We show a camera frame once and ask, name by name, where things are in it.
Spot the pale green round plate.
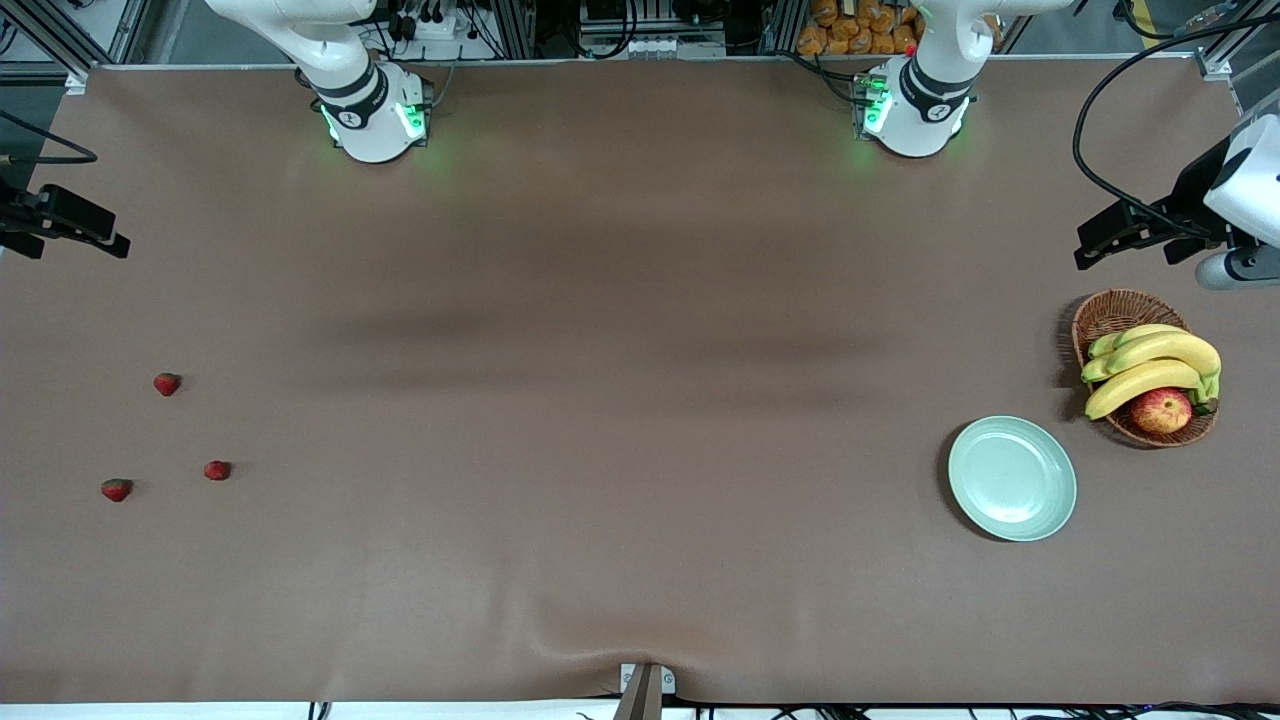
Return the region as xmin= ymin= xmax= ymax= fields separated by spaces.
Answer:
xmin=947 ymin=415 xmax=1079 ymax=544

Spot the woven wicker fruit basket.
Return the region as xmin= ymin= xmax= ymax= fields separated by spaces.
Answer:
xmin=1072 ymin=289 xmax=1219 ymax=448

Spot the small greenish yellow banana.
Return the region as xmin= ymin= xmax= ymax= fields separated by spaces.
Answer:
xmin=1088 ymin=323 xmax=1187 ymax=359

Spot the large yellow banana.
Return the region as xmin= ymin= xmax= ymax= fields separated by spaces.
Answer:
xmin=1082 ymin=331 xmax=1223 ymax=401

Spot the red yellow apple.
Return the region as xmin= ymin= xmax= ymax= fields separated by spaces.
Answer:
xmin=1130 ymin=387 xmax=1194 ymax=435

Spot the pile of bread buns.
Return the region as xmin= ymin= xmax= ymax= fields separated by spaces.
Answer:
xmin=797 ymin=0 xmax=926 ymax=57

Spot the white power strip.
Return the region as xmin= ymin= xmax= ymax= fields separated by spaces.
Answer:
xmin=398 ymin=12 xmax=461 ymax=43

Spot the white terminal strip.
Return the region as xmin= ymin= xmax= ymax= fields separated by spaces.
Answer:
xmin=578 ymin=35 xmax=728 ymax=59

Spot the table cover mat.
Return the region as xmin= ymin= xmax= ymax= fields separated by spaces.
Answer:
xmin=0 ymin=57 xmax=1280 ymax=706

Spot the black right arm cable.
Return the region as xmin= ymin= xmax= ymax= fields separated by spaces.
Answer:
xmin=0 ymin=108 xmax=99 ymax=166

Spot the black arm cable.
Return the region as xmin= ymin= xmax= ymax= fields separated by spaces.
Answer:
xmin=1072 ymin=12 xmax=1280 ymax=241
xmin=0 ymin=108 xmax=99 ymax=166

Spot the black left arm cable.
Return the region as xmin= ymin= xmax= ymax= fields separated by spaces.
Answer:
xmin=1072 ymin=12 xmax=1280 ymax=241

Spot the aluminium frame profile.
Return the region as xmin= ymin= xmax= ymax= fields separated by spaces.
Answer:
xmin=1195 ymin=45 xmax=1280 ymax=116
xmin=105 ymin=0 xmax=153 ymax=67
xmin=490 ymin=0 xmax=536 ymax=61
xmin=762 ymin=0 xmax=801 ymax=56

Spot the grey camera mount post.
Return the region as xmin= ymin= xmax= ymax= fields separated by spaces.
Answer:
xmin=620 ymin=663 xmax=676 ymax=720

